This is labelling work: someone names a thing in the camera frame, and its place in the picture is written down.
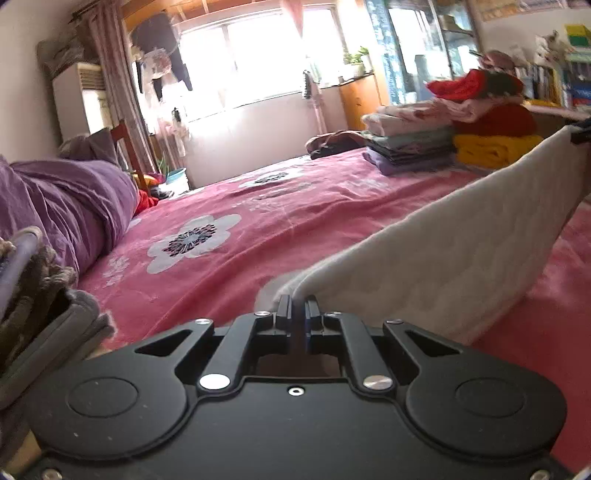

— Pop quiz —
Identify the left folded clothes stack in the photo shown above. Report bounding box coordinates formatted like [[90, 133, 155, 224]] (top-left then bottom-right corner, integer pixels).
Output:
[[0, 227, 114, 463]]

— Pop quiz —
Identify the striped curtain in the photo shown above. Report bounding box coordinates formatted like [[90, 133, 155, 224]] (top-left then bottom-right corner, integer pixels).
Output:
[[75, 1, 156, 172]]

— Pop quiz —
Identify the hanging laundry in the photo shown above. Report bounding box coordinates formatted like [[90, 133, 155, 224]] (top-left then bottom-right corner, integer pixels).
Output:
[[131, 12, 192, 91]]

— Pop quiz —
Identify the red green knitted sweater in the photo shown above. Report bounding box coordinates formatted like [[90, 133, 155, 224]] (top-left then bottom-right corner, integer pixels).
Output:
[[427, 69, 524, 102]]

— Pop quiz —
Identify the white plastic bin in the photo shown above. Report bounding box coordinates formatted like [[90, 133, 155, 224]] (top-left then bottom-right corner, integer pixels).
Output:
[[165, 168, 190, 196]]

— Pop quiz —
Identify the white standing air conditioner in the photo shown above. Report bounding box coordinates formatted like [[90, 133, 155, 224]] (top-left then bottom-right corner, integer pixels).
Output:
[[52, 62, 113, 141]]

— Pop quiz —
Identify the white quilted garment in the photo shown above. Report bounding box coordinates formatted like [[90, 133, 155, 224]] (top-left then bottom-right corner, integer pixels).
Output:
[[283, 125, 590, 342]]

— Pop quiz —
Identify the pink grey folded clothes stack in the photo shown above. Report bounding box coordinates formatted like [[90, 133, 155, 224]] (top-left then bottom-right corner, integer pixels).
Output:
[[362, 101, 455, 176]]

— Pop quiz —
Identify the red cloth beside duvet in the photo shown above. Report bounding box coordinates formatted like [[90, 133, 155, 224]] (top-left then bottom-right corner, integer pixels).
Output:
[[133, 190, 159, 216]]

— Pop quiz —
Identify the orange wooden cabinet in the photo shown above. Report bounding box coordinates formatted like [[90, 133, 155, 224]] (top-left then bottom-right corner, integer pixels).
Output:
[[339, 74, 381, 130]]

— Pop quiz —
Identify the glass display cabinet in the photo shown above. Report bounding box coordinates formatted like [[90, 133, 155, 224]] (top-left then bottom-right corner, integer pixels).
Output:
[[365, 0, 480, 104]]

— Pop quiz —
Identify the potted green plant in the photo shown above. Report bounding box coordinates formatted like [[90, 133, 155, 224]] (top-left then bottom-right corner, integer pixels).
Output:
[[344, 47, 373, 79]]

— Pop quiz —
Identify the wooden desk shelf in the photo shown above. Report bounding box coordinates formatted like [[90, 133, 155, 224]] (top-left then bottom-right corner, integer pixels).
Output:
[[523, 103, 590, 138]]

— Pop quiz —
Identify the dark brown garment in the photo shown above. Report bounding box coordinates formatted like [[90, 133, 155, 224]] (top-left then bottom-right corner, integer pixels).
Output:
[[305, 130, 367, 159]]

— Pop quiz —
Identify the dark red folded sweater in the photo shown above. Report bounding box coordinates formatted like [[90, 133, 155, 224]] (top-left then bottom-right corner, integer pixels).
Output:
[[453, 103, 537, 137]]

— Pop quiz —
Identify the wooden chair with clothes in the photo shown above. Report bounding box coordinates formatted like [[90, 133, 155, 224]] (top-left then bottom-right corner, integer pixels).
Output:
[[58, 120, 149, 193]]

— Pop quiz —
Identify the row of books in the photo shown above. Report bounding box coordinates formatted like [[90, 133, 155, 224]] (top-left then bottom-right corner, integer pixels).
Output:
[[511, 24, 590, 113]]

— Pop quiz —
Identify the purple duvet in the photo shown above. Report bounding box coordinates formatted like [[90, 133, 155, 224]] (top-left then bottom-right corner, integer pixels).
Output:
[[1, 159, 138, 275]]

